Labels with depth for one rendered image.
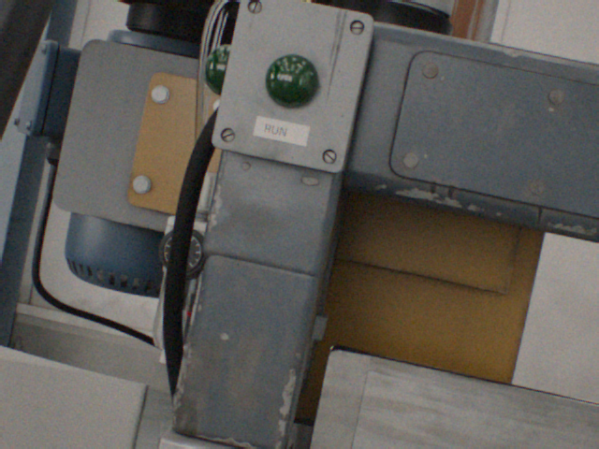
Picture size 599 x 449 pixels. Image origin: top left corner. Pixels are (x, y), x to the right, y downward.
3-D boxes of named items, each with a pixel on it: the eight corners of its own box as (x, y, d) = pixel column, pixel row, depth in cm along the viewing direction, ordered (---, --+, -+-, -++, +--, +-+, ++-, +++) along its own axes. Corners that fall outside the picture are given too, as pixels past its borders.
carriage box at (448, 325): (206, 403, 103) (283, 39, 101) (249, 348, 137) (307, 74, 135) (493, 468, 102) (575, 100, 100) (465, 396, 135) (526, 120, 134)
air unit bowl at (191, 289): (145, 348, 95) (161, 270, 94) (153, 342, 98) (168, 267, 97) (182, 356, 94) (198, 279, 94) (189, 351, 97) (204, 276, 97)
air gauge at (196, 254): (153, 269, 93) (163, 223, 92) (157, 268, 94) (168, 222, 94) (200, 280, 92) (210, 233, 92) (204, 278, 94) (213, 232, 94)
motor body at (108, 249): (39, 278, 116) (91, 21, 115) (79, 267, 131) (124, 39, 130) (194, 311, 115) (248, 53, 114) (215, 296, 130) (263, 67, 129)
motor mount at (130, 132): (45, 208, 111) (80, 34, 111) (64, 206, 118) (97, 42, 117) (346, 273, 110) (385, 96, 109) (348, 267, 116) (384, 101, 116)
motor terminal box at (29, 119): (20, 161, 112) (44, 38, 112) (6, 153, 122) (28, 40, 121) (106, 177, 115) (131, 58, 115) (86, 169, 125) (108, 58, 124)
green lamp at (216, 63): (195, 89, 69) (206, 37, 68) (203, 93, 72) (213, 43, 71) (239, 98, 68) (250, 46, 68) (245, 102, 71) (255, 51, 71)
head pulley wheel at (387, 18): (321, 25, 83) (328, -11, 83) (327, 40, 92) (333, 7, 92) (450, 51, 83) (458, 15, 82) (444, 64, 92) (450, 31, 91)
